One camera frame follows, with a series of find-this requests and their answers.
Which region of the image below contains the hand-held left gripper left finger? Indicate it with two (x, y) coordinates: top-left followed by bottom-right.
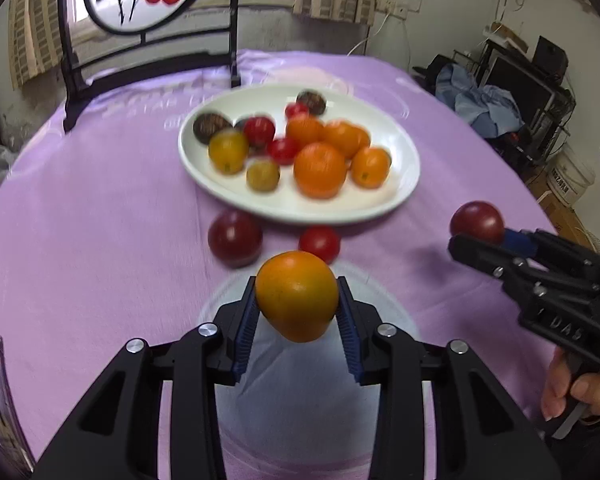
(32, 275), (258, 480)

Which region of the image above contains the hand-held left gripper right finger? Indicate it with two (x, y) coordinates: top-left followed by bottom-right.
(336, 276), (563, 480)

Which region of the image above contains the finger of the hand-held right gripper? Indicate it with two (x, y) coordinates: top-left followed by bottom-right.
(504, 230), (600, 281)
(449, 234), (600, 306)

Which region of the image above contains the dark red tomato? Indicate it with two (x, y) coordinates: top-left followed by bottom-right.
(449, 201), (506, 246)
(208, 210), (263, 267)

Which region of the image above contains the smooth orange tomato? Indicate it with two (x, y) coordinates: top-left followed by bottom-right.
(255, 250), (340, 344)
(350, 146), (392, 190)

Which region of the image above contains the white oval plate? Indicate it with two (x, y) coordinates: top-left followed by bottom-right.
(178, 83), (422, 226)

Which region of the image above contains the yellow-orange tomato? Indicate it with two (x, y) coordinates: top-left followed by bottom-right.
(208, 129), (250, 175)

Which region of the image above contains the dark water chestnut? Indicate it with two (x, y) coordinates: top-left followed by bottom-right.
(192, 112), (233, 145)
(296, 90), (327, 116)

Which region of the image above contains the cardboard box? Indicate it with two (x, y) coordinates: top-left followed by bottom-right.
(527, 170), (573, 218)

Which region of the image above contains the white plastic bucket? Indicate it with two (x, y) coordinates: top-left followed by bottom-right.
(550, 142), (596, 206)

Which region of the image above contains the dark red tomato on table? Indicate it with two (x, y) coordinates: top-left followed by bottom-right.
(208, 210), (263, 267)

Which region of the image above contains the blue clothes pile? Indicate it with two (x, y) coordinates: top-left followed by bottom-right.
(432, 62), (526, 138)

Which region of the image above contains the small green fruit on plate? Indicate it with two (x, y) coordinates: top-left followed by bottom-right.
(246, 159), (281, 193)

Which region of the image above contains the black monitor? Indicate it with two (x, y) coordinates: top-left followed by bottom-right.
(480, 35), (576, 133)

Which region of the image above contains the purple tablecloth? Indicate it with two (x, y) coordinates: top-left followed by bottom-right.
(0, 50), (576, 480)

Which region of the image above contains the small mandarin orange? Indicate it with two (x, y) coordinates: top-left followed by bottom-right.
(286, 115), (325, 148)

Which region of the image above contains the black framed painted table screen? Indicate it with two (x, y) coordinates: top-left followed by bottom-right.
(57, 0), (243, 133)

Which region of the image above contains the white power cable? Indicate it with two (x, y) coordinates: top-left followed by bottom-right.
(347, 10), (411, 61)

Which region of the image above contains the white wall power outlet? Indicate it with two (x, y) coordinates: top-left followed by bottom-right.
(375, 0), (421, 18)

